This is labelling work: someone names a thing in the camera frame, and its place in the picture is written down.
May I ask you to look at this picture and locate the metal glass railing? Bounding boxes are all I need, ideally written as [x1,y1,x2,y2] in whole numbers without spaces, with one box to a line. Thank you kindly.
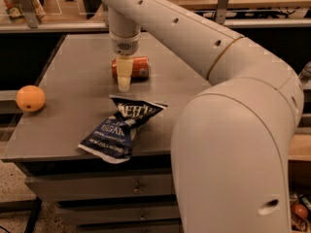
[0,0,311,33]

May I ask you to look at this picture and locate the orange coke can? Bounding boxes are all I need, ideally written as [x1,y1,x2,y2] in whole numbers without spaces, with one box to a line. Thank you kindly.
[111,56,151,79]

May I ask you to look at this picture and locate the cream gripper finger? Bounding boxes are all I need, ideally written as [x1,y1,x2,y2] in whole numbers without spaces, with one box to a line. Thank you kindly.
[116,55,133,92]

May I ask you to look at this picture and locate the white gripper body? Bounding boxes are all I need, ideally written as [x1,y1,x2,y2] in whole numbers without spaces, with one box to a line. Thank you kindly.
[109,32,140,55]

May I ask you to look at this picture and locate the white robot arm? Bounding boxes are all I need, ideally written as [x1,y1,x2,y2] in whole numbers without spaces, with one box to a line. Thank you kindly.
[102,0,304,233]

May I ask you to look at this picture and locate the colourful snack box behind glass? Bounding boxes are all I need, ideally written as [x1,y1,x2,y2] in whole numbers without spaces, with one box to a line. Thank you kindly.
[0,0,46,24]

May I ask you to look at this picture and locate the orange fruit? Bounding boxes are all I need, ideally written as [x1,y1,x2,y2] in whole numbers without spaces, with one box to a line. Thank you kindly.
[16,85,46,112]

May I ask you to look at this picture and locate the dark blue chip bag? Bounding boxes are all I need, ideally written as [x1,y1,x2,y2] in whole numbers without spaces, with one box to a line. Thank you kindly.
[78,95,167,164]

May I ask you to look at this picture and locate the grey drawer cabinet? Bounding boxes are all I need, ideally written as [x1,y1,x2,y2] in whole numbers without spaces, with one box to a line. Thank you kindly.
[2,34,209,233]

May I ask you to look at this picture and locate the cardboard box of snacks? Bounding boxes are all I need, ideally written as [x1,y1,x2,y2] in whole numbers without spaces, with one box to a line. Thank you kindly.
[287,133,311,233]

